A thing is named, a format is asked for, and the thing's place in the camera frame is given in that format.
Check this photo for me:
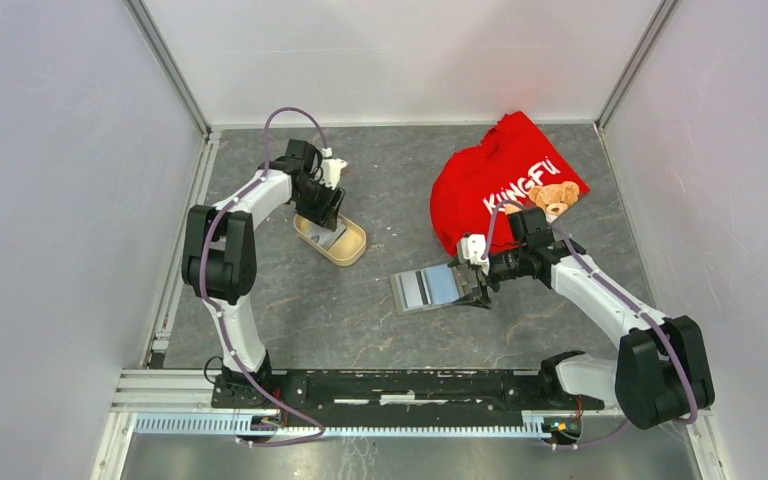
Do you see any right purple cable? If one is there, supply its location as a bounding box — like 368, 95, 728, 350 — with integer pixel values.
479, 201, 700, 450

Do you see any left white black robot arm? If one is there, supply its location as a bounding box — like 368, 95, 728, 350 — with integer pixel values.
181, 140, 348, 408

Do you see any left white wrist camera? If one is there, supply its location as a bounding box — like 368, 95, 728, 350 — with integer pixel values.
320, 158, 348, 189

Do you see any aluminium frame rail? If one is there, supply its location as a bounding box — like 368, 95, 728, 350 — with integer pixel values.
112, 369, 713, 440

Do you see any beige oval tray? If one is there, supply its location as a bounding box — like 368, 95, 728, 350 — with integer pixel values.
293, 214, 367, 267

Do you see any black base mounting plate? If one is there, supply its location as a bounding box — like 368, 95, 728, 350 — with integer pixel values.
208, 369, 605, 430

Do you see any silver VIP credit card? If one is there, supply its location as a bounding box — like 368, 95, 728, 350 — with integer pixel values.
307, 222, 346, 251

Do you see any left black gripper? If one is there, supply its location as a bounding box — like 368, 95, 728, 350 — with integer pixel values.
292, 174, 346, 232

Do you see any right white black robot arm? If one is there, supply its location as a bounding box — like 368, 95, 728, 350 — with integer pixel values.
450, 202, 715, 430

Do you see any red kung fu t-shirt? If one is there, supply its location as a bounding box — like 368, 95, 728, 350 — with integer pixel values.
430, 111, 590, 256

